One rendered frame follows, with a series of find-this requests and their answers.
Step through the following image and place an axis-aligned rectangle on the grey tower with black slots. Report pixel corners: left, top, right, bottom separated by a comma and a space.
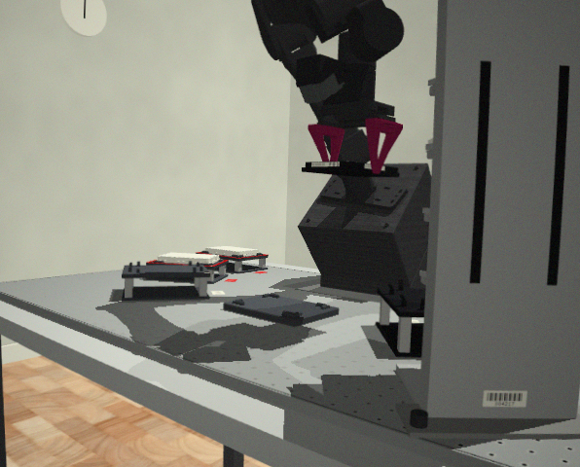
396, 0, 580, 418

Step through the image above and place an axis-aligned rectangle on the black cylinder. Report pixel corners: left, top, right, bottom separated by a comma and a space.
410, 409, 428, 429

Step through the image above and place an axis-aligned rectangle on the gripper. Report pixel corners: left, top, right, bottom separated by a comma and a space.
308, 71, 403, 174

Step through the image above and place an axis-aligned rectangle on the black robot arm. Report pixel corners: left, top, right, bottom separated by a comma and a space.
251, 0, 408, 210

